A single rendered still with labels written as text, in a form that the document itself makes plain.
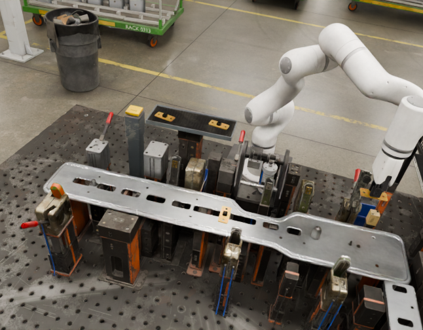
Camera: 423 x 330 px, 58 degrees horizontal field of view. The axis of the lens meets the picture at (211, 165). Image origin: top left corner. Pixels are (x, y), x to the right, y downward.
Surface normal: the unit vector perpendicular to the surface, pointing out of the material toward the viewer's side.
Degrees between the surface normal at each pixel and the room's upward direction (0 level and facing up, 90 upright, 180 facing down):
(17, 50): 89
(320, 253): 0
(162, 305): 0
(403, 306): 0
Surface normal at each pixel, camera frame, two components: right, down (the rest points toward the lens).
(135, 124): -0.23, 0.60
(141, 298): 0.09, -0.77
